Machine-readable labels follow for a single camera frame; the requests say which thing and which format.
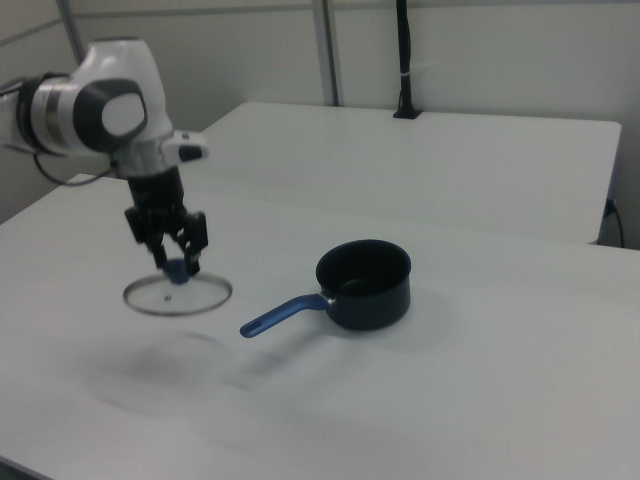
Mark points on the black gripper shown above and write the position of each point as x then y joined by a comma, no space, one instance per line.
155,197

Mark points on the glass lid with blue knob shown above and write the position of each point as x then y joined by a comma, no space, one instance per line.
178,274

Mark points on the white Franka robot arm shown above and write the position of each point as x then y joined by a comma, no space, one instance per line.
105,110

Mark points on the dark blue saucepan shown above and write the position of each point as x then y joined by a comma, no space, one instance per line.
375,306

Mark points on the grey metal partition post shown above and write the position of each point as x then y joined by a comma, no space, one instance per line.
71,27
330,50

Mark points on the black camera stand pole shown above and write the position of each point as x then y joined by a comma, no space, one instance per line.
405,55

